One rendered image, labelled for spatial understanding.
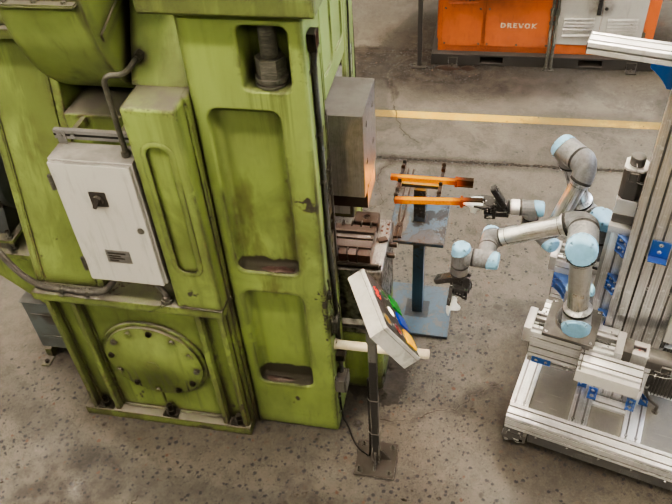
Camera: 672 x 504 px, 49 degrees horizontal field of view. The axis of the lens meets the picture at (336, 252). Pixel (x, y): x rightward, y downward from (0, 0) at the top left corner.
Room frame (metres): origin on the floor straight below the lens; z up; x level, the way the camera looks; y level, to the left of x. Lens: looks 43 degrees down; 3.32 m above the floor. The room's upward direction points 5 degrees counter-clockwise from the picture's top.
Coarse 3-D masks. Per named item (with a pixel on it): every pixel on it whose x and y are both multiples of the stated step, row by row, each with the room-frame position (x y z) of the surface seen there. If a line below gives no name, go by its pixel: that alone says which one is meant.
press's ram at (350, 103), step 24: (336, 96) 2.59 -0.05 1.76; (360, 96) 2.58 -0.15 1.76; (336, 120) 2.45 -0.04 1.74; (360, 120) 2.43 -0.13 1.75; (336, 144) 2.45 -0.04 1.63; (360, 144) 2.43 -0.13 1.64; (336, 168) 2.45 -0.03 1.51; (360, 168) 2.43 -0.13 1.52; (336, 192) 2.45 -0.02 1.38; (360, 192) 2.43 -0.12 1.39
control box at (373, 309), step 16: (352, 288) 2.09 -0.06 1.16; (368, 288) 2.06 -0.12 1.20; (368, 304) 1.98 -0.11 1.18; (384, 304) 2.03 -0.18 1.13; (368, 320) 1.91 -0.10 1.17; (384, 320) 1.88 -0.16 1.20; (384, 336) 1.84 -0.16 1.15; (400, 336) 1.88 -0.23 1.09; (400, 352) 1.85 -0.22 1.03; (416, 352) 1.89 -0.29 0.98
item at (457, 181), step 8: (392, 176) 3.03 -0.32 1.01; (400, 176) 3.02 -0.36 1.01; (408, 176) 3.02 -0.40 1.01; (416, 176) 3.01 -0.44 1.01; (424, 176) 3.01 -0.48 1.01; (456, 176) 2.98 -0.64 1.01; (448, 184) 2.95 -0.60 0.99; (456, 184) 2.93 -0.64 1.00; (464, 184) 2.94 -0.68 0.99; (472, 184) 2.93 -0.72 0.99
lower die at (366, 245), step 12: (336, 228) 2.66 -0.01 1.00; (348, 228) 2.67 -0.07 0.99; (360, 228) 2.66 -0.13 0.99; (372, 228) 2.65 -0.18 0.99; (348, 240) 2.58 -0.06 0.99; (360, 240) 2.57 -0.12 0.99; (372, 240) 2.57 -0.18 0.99; (348, 252) 2.51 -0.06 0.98; (360, 252) 2.50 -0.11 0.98; (372, 252) 2.54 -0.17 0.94
